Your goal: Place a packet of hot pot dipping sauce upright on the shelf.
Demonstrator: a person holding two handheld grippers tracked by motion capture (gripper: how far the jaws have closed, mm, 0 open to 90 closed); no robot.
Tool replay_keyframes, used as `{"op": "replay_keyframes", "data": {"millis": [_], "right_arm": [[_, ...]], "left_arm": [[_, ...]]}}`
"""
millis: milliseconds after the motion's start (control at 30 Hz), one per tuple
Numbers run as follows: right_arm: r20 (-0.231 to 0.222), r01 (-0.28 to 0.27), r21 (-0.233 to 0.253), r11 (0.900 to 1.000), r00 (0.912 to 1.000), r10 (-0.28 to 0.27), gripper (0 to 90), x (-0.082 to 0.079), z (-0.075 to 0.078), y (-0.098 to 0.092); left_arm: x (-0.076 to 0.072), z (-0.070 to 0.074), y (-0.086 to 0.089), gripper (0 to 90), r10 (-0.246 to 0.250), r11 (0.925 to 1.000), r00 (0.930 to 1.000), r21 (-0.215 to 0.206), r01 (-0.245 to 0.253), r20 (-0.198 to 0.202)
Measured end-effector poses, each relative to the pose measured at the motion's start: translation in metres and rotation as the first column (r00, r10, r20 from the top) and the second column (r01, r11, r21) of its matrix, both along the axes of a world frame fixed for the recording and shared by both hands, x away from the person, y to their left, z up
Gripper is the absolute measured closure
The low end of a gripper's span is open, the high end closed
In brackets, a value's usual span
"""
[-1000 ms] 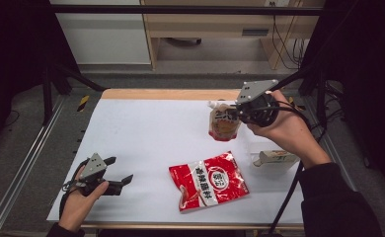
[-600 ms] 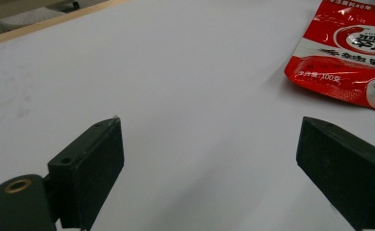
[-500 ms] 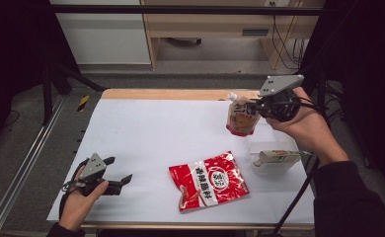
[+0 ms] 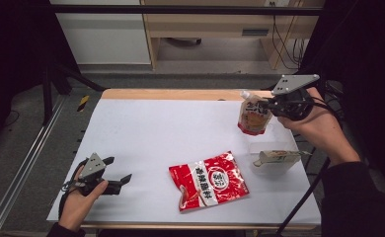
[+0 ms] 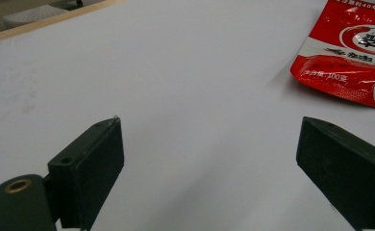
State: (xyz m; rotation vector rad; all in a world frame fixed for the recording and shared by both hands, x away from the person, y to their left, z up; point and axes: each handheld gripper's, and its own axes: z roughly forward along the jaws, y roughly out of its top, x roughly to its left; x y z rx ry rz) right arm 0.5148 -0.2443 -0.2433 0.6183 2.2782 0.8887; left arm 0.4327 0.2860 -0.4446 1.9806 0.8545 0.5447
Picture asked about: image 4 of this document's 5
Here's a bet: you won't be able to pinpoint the black horizontal frame bar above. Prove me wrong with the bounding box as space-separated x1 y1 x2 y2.
48 4 325 16

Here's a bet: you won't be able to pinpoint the white table mat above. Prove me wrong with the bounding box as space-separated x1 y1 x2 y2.
46 98 323 228

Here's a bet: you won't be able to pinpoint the wooden desk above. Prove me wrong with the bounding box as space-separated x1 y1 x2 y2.
140 0 327 71

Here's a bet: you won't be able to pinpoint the spouted orange sauce pouch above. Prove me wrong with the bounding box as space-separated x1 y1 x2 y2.
237 90 274 136

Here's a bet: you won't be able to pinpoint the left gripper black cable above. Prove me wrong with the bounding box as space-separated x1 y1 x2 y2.
57 160 87 221

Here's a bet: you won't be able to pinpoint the yellow and black tape piece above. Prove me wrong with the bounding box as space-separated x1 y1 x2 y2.
77 95 91 113

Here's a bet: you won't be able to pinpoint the thin black floor cable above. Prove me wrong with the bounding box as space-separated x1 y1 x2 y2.
0 110 21 130

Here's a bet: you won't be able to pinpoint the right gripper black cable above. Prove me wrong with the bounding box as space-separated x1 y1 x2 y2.
274 157 332 237

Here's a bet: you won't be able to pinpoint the black curtain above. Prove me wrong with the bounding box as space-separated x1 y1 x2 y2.
300 0 385 201
0 0 81 152

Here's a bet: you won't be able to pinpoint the red and white seasoning packet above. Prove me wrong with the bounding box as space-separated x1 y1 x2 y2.
168 151 250 212

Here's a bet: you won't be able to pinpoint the black cables at desk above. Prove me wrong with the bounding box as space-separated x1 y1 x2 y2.
269 2 309 71

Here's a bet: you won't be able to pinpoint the green and cream food packet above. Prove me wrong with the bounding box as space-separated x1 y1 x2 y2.
253 149 313 168

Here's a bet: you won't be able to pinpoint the clear plastic container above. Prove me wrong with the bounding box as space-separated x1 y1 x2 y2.
247 122 303 176

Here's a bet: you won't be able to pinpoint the aluminium rail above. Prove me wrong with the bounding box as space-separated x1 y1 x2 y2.
0 94 67 237

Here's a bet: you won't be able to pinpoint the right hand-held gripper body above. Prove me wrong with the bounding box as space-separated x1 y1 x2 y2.
269 73 321 121

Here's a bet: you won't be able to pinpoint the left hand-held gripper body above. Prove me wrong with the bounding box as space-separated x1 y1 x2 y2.
76 152 113 198

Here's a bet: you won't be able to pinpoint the person's right hand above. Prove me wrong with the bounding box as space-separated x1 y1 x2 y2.
277 86 361 167

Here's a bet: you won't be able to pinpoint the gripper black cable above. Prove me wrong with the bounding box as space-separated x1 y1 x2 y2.
274 157 332 237
57 160 87 221

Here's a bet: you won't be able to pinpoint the white cabinet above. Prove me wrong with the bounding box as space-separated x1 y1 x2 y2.
50 0 152 66

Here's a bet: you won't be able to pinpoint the person's left hand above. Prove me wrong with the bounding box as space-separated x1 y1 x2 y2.
57 166 110 233

